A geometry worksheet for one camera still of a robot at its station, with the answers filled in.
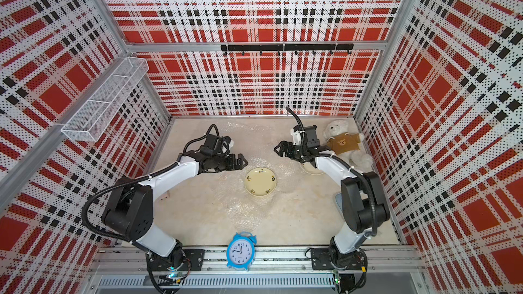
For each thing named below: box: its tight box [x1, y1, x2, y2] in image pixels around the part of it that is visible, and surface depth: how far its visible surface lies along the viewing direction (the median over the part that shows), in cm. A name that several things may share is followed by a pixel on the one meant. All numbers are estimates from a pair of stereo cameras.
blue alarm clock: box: [226, 231, 258, 272], surface depth 75 cm
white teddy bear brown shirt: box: [323, 119, 374, 173], surface depth 102 cm
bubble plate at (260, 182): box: [243, 166, 278, 197], surface depth 96 cm
